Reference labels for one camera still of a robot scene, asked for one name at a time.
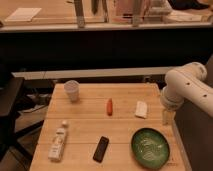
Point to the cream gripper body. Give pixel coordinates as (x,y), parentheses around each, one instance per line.
(167,117)

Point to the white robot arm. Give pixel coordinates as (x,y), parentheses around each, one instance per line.
(186,94)

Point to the green ceramic bowl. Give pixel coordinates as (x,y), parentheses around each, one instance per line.
(150,148)

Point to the white folded napkin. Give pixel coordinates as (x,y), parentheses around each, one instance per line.
(141,109)

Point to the orange carrot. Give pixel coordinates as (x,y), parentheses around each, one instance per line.
(109,107)

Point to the black remote control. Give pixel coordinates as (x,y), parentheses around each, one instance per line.
(101,149)

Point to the white lotion bottle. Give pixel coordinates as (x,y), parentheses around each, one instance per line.
(58,142)

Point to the black chair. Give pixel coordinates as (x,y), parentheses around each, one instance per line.
(9,97)

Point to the white paper sheet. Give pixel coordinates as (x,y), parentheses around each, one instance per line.
(23,15)

